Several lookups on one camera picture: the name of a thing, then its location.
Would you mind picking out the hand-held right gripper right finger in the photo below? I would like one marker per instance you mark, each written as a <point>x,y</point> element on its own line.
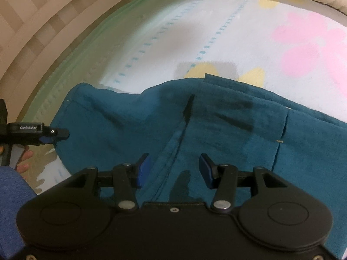
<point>205,171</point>

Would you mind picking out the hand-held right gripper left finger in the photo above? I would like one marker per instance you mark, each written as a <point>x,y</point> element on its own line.
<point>145,169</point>

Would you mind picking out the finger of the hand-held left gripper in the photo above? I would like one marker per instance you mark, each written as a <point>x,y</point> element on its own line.
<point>58,134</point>

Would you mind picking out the teal pants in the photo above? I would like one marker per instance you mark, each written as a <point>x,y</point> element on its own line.
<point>233,146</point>

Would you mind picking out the person's left hand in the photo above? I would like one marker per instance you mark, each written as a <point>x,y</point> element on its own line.
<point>24,159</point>

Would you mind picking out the person's blue clothed leg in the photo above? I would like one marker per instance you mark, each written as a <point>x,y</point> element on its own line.
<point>12,208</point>

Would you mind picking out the white floral bed sheet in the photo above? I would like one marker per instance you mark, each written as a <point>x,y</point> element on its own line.
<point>89,57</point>

